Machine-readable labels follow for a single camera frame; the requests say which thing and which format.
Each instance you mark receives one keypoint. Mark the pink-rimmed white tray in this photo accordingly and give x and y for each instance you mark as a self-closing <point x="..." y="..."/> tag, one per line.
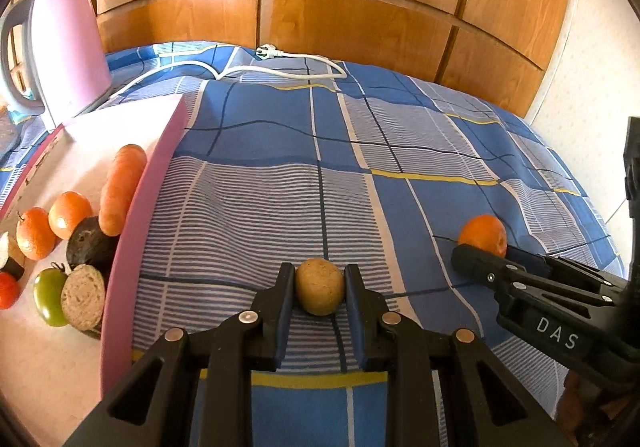
<point x="68" y="336"/>

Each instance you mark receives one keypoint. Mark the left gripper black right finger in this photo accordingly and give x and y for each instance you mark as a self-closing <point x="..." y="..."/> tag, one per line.
<point x="442" y="389"/>

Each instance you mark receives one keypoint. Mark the pink electric kettle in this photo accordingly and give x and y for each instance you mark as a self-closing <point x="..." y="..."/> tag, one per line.
<point x="64" y="61"/>

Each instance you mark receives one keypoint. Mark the red cherry tomato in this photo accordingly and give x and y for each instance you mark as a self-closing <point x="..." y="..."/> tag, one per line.
<point x="9" y="290"/>

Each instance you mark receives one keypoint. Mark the blue plaid tablecloth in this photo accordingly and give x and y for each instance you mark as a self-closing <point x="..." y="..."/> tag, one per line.
<point x="378" y="169"/>

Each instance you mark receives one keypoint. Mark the orange tangerine with stem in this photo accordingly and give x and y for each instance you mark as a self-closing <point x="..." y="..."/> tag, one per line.
<point x="34" y="236"/>

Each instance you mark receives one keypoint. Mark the small eggplant piece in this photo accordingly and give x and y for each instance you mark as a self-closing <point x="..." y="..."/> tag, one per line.
<point x="12" y="259"/>

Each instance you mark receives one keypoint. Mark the large cut eggplant half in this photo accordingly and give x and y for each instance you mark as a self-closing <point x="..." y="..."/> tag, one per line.
<point x="83" y="300"/>

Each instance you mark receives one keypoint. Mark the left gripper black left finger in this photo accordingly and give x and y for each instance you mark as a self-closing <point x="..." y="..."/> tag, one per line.
<point x="196" y="385"/>

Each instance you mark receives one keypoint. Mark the silver tissue box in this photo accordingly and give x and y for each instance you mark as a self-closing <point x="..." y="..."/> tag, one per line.
<point x="9" y="134"/>

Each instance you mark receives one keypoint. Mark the small orange tangerine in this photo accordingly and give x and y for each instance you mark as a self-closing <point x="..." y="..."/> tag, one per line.
<point x="68" y="210"/>

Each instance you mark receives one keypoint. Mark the small tan potato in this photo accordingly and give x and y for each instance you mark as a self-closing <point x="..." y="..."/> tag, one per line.
<point x="320" y="287"/>

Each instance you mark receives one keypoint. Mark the dark avocado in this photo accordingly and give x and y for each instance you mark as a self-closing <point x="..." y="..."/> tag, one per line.
<point x="89" y="245"/>

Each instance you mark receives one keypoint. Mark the long orange carrot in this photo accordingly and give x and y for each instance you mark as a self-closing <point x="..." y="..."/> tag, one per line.
<point x="121" y="184"/>

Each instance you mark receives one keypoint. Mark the green tomato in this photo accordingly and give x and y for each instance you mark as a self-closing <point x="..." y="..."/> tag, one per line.
<point x="48" y="286"/>

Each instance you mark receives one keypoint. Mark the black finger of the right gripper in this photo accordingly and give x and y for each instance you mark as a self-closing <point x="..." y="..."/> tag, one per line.
<point x="508" y="279"/>
<point x="563" y="270"/>

